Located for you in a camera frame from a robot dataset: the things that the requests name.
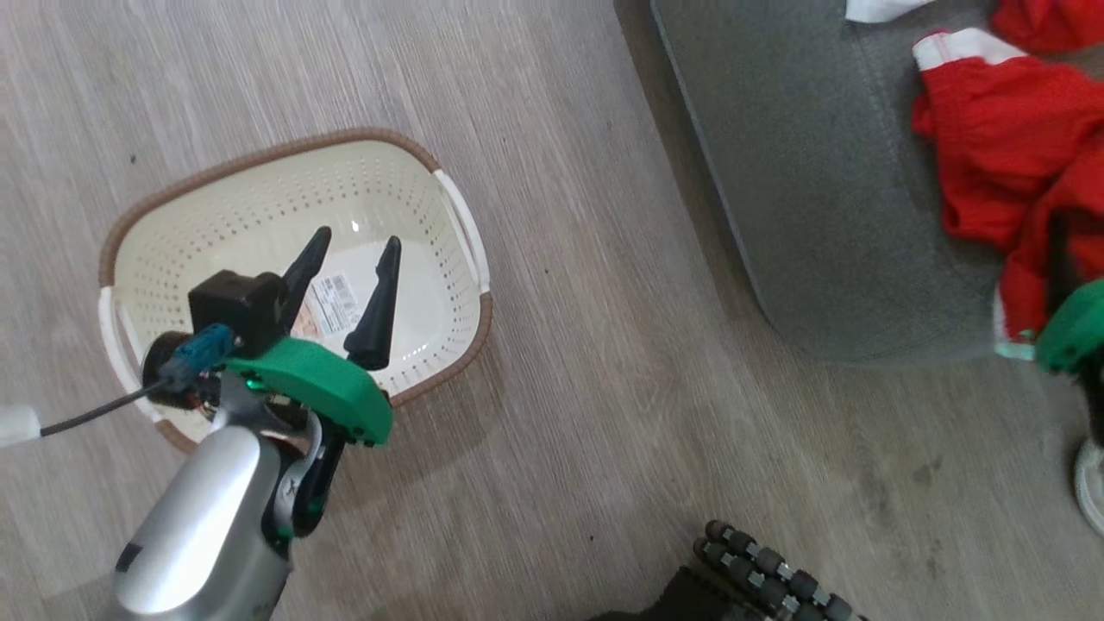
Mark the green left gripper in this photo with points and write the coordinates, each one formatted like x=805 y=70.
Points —
x=319 y=384

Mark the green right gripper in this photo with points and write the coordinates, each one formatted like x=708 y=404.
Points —
x=1078 y=332

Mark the red and white garment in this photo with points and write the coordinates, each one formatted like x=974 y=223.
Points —
x=1000 y=147

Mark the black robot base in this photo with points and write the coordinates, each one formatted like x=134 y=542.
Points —
x=681 y=604

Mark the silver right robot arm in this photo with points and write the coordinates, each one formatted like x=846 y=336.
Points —
x=1094 y=483

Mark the grey fabric sofa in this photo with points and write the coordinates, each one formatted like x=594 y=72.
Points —
x=802 y=190

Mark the white barcode sticker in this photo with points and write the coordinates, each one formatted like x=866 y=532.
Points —
x=332 y=302

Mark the cream laundry basket brown rim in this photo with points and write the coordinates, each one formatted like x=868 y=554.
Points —
x=250 y=207

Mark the black roller wheel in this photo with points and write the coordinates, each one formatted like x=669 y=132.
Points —
x=776 y=573

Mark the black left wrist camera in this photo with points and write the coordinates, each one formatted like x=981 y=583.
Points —
x=237 y=310

